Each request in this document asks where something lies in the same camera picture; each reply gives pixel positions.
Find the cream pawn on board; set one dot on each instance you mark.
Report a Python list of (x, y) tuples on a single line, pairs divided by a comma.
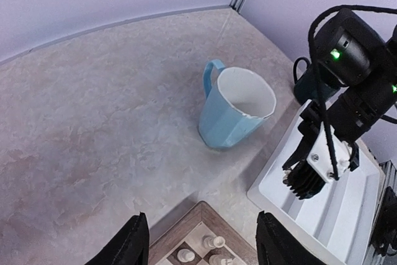
[(213, 242)]

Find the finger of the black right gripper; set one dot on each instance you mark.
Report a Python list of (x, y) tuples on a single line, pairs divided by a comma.
[(300, 153)]

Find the dark green mug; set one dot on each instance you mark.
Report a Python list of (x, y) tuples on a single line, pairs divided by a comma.
[(305, 86)]

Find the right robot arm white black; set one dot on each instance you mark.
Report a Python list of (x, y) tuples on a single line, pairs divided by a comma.
[(348, 85)]

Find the light blue mug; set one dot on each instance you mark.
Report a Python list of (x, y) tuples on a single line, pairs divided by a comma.
[(237, 102)]

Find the wooden chessboard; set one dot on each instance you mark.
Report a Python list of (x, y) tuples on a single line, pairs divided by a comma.
[(201, 236)]

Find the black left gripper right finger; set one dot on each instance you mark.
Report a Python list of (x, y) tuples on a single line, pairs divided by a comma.
[(277, 246)]

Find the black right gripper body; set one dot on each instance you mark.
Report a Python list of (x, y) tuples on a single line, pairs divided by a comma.
[(354, 162)]

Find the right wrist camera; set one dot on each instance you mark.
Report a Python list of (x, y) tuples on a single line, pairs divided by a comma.
[(307, 178)]

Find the cream chess piece on board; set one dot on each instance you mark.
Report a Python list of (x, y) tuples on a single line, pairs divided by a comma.
[(185, 255), (218, 259)]

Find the white plastic divided tray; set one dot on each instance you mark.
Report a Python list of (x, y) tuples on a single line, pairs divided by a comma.
[(334, 225)]

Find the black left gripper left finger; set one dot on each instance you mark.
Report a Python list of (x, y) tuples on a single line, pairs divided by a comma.
[(129, 246)]

